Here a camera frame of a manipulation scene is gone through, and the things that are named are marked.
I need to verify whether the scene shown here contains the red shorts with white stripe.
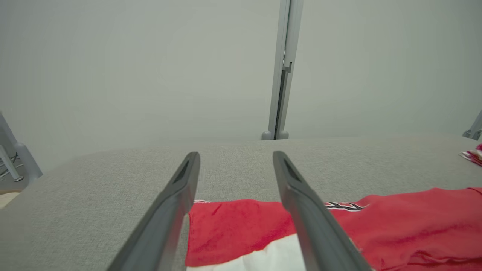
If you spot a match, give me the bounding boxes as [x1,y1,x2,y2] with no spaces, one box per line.
[459,143,482,167]

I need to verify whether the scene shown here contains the red and white shirt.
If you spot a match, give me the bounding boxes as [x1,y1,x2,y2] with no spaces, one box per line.
[185,187,482,271]

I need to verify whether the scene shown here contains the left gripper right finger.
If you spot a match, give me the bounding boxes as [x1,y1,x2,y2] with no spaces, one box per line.
[273,151,373,271]

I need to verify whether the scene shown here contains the silver metal tube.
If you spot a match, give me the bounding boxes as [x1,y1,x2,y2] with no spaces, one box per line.
[0,145,24,182]

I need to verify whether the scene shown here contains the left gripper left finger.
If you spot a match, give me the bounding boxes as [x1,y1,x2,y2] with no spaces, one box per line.
[107,151,201,271]

